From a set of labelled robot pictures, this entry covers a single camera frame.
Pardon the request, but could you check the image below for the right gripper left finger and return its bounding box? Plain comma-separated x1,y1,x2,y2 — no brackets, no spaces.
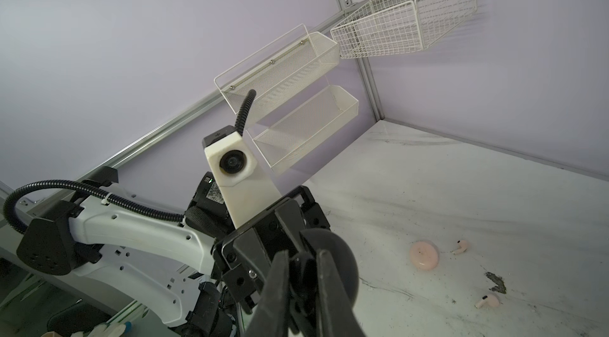
244,251,290,337

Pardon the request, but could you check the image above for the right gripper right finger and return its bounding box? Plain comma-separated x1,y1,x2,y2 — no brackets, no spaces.
317,250,365,337

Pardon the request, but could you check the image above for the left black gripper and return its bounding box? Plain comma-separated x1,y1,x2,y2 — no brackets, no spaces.
212,186,330,313

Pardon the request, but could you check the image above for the black round earbud charging case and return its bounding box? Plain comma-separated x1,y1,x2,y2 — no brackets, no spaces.
290,229,359,308

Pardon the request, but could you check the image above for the pink round charging case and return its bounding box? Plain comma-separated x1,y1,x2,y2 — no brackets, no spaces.
409,240,439,270

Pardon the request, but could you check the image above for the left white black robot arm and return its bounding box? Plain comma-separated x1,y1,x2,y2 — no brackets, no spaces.
3,168,333,336

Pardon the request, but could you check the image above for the lower white mesh shelf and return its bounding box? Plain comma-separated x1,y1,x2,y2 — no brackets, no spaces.
253,85,359,175

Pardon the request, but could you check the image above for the white mesh shelf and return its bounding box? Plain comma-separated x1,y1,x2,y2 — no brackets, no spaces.
253,85,359,175
214,24,339,127

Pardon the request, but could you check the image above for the pink earbud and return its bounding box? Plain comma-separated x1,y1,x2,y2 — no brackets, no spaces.
451,240,469,255
475,294,501,309

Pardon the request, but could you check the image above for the white work glove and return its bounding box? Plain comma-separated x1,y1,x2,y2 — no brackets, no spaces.
71,321,133,337

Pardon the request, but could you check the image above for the upper white mesh shelf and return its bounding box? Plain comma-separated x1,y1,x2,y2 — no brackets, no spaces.
214,24,339,127

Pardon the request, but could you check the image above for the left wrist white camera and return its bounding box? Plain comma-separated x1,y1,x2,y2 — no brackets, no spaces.
203,126,281,229

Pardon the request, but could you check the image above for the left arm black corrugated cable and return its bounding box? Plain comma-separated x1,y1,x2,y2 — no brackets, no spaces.
2,88,258,236

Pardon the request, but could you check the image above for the white wire basket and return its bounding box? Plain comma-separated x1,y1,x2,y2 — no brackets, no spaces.
331,0,477,60

